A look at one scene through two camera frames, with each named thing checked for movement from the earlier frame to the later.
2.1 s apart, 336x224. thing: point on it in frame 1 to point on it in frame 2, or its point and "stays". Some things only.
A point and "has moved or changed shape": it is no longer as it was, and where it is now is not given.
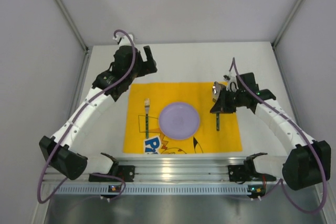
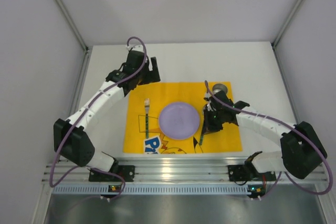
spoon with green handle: (218, 121) has moved or changed shape
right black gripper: (223, 100) to (210, 121)
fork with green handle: (147, 105) stays
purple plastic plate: (179, 120) stays
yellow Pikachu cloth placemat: (217, 132) stays
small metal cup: (216, 88) stays
